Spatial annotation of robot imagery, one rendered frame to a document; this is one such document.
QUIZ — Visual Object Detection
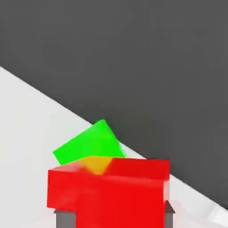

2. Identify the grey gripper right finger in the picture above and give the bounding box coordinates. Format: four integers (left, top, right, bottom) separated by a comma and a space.
164, 200, 202, 228

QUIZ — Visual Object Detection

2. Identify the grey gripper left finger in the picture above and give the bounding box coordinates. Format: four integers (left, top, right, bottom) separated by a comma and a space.
32, 208, 77, 228

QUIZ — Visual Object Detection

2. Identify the small red cube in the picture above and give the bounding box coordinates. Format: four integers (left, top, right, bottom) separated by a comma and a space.
46, 155, 171, 228

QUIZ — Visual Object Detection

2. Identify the small green cube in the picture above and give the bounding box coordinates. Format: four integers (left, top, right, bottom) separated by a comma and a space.
53, 119, 128, 166

